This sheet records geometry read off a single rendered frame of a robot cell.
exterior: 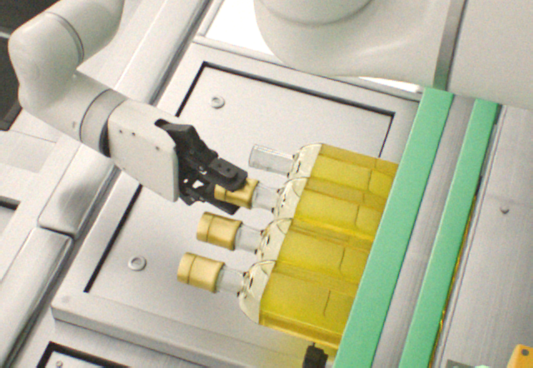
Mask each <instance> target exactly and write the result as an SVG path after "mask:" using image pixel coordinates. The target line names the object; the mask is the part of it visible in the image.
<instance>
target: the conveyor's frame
mask: <svg viewBox="0 0 533 368"><path fill-rule="evenodd" d="M517 345H523V346H529V347H532V348H533V112H532V111H527V110H523V109H519V107H511V106H507V105H505V106H504V110H503V113H502V116H501V122H500V126H499V129H498V132H497V136H496V142H495V145H494V146H493V149H492V153H491V159H490V162H489V166H488V169H487V173H486V178H485V182H484V186H483V189H482V193H481V199H480V202H479V206H478V209H477V211H476V215H475V219H474V222H473V226H472V228H471V235H470V239H469V242H468V245H467V248H466V255H465V259H464V261H463V265H462V269H461V275H460V278H458V282H457V286H456V292H455V295H454V298H453V302H452V306H451V311H450V315H449V318H448V322H447V326H446V331H445V335H444V339H443V342H442V345H441V348H440V351H439V355H438V358H437V362H436V368H445V367H446V361H447V360H451V361H456V362H460V363H462V364H466V365H469V366H473V367H479V366H486V367H490V368H506V367H507V364H508V362H509V360H510V358H511V354H513V352H514V349H515V348H516V346H517Z"/></svg>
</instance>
